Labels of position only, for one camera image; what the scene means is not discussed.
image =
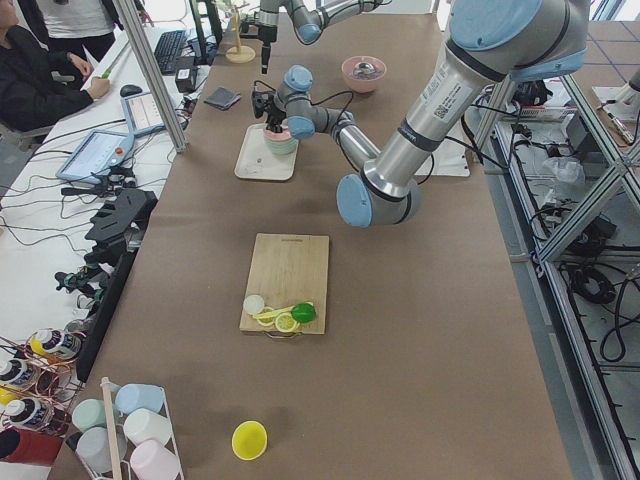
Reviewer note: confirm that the white dish rack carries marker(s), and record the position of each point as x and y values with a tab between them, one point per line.
120	447

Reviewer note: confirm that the green cup in rack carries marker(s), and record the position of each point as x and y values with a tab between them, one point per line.
88	414

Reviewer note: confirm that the green bowl stack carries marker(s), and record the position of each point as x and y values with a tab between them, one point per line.
281	147

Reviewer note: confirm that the standing person white shirt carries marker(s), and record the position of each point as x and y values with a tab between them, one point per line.
74	26

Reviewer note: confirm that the pink cup in rack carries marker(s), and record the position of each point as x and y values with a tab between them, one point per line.
150	460

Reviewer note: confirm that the cream rabbit tray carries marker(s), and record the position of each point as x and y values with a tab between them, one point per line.
256	162

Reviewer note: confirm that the blue teach pendant far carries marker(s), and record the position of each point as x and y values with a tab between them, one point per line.
142	115

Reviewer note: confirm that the yellow plastic spoon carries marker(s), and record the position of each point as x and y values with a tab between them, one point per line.
271	313

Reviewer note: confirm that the seated person in black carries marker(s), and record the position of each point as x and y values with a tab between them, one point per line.
30	97

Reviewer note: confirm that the green lime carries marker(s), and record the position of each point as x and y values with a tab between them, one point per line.
304	312

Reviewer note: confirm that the white garlic bulb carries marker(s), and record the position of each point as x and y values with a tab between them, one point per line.
253	304

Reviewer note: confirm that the lemon slice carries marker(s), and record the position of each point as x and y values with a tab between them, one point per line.
286	323

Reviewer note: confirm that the grey folded cloth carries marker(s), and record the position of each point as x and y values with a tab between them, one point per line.
222	98

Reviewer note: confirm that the yellow sauce bottle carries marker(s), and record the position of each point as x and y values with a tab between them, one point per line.
58	344

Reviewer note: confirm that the grey cup in rack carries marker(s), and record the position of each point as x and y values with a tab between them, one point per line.
93	448

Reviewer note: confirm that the white cup in rack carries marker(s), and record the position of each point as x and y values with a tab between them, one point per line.
143	424

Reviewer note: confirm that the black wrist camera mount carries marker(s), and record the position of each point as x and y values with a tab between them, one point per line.
262	102

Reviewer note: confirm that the black tool stand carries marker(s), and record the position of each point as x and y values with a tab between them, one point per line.
109	225

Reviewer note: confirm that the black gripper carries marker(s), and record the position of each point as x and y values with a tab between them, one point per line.
274	114
267	31

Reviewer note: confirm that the blue cup in rack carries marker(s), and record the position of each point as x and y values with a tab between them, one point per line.
133	396

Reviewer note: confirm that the yellow cup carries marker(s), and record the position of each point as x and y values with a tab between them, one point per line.
249	440

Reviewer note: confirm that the aluminium frame post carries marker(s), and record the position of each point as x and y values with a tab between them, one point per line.
151	72

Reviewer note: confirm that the wooden mug tree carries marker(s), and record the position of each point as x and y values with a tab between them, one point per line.
238	53

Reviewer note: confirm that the black keyboard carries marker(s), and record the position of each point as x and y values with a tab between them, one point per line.
168	49

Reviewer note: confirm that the large pink ice bowl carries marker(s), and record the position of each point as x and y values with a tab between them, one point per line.
360	86

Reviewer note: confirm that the blue teach pendant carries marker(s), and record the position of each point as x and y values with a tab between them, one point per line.
142	115
95	156

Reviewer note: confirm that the bamboo cutting board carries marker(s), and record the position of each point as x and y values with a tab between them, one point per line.
287	269

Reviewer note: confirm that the computer mouse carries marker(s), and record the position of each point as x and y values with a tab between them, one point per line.
129	90

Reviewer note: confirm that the small pink bowl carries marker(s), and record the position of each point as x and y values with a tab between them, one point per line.
277	136

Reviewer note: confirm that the blue teach pendant near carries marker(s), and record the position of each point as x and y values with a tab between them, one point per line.
95	156

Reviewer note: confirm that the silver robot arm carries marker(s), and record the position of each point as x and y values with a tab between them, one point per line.
487	41
308	25

